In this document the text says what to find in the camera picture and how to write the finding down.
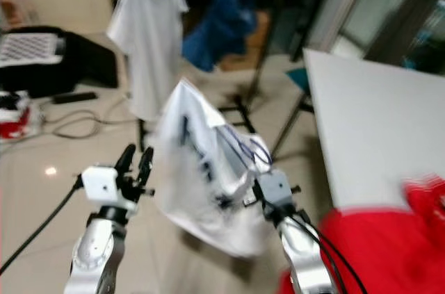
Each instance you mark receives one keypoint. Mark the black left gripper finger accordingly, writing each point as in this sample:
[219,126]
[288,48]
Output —
[147,165]
[126,160]

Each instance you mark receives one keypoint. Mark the white printed shirt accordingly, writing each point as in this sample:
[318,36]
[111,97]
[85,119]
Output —
[188,217]

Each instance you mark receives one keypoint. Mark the red polo shirt white stripes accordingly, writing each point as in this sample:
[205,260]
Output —
[382,245]

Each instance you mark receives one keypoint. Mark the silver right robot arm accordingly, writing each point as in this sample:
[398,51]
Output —
[309,259]

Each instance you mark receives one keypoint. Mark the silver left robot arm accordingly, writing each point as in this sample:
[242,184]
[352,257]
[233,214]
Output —
[94,252]

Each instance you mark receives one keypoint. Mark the dark table leg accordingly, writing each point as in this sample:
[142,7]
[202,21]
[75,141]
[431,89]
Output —
[292,124]

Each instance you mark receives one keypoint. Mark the black suitcase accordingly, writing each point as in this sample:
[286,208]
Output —
[90,64]

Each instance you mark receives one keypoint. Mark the plain white t-shirt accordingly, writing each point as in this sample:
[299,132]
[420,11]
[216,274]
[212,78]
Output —
[149,44]

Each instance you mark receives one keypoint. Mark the teal floor rug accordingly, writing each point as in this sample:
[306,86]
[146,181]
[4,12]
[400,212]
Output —
[300,80]

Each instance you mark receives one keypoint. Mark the checkerboard calibration sheet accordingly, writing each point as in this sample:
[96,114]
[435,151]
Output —
[31,51]

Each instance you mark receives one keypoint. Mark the blue denim garment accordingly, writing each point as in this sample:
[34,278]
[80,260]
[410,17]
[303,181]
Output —
[219,26]

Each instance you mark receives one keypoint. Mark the chrome and black clothes rack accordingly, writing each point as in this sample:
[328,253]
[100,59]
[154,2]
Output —
[265,40]

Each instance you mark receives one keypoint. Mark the cardboard box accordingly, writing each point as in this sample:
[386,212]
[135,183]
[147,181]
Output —
[261,30]

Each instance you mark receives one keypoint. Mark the glass sliding door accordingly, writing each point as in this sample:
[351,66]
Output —
[368,16]

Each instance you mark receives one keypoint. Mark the grey curtain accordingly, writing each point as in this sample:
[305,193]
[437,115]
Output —
[403,23]

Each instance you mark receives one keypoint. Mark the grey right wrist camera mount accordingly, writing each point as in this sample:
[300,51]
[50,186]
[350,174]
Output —
[274,188]

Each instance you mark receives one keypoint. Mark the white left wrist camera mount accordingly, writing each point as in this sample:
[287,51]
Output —
[99,183]

